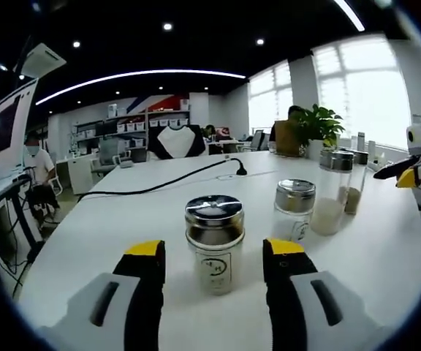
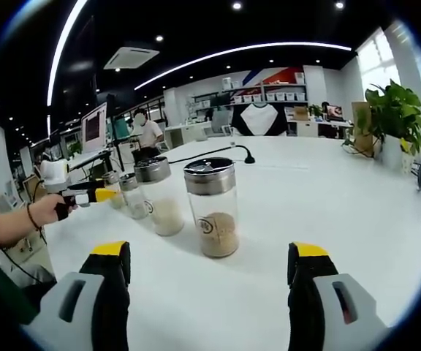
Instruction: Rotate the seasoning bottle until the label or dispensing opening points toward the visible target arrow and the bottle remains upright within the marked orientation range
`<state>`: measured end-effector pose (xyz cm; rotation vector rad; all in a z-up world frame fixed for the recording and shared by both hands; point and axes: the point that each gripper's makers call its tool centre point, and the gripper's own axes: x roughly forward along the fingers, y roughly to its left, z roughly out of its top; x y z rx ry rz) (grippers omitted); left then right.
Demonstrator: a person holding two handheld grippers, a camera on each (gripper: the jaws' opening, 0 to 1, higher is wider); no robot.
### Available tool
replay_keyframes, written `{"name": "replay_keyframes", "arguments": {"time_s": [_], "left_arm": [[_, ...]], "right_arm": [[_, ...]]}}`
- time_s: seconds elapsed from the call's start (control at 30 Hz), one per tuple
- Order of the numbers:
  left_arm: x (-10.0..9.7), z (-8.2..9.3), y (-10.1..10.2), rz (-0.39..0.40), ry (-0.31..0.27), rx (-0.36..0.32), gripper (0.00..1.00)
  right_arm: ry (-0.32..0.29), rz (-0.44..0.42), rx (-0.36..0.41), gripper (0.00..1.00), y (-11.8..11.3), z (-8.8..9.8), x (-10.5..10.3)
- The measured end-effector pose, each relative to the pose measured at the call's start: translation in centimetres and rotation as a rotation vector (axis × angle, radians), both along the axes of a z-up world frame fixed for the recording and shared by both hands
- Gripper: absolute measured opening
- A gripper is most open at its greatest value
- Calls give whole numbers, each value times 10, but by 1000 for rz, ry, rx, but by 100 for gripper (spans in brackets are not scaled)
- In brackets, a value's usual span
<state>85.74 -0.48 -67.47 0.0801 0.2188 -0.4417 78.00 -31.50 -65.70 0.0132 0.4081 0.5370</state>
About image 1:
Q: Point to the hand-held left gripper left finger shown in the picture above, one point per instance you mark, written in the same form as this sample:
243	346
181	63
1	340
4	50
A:
82	318

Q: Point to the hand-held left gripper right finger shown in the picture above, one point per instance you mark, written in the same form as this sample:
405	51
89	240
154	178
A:
349	321

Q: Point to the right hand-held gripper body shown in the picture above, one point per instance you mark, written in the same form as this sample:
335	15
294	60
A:
420	146

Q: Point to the tall seasoning bottle brown contents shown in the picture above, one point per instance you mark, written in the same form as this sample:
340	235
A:
353	201

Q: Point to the tall seasoning bottle white contents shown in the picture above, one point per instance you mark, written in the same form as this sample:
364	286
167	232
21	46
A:
327	215

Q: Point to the short labelled seasoning bottle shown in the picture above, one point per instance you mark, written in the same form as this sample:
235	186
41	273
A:
294	197
214	270

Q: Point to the white thermos bottle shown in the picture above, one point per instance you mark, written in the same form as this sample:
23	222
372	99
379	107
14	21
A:
361	140

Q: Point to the white tumbler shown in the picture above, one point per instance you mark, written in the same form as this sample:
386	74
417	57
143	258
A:
372	148

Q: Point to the wide window with blinds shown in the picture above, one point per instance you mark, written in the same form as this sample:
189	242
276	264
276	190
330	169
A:
367	95

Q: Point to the green potted plant white pot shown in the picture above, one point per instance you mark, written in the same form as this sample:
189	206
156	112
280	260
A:
324	124

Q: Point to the brown paper bag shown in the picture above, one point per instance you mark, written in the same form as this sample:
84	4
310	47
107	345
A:
287	139

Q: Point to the black legged laptop desk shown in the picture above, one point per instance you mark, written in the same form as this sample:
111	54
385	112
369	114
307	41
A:
19	215

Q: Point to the white mesh office chair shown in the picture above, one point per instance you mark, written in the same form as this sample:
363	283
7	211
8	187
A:
258	140

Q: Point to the narrow window with blinds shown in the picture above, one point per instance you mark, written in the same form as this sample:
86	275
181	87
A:
269	98

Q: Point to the white office desk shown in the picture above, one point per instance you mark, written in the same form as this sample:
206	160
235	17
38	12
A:
80	175

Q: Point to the white ceiling light strip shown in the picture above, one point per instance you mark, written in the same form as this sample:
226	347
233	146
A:
349	14
141	74

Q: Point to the small grey box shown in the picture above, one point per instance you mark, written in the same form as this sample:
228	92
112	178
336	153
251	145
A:
125	164

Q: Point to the grey office chair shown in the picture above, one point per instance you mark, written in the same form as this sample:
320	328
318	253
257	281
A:
110	151

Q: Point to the white laptop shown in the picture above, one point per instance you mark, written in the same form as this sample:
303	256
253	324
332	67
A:
6	131

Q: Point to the row of white storage bins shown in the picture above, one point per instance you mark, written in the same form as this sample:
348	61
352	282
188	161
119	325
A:
159	123

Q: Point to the grey storage shelf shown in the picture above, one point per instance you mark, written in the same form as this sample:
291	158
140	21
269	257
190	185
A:
166	111

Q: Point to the ceiling air conditioner unit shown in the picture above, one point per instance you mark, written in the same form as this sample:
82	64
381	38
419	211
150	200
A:
46	60

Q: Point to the group of round ceiling downlights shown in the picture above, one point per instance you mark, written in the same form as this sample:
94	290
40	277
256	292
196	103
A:
167	26

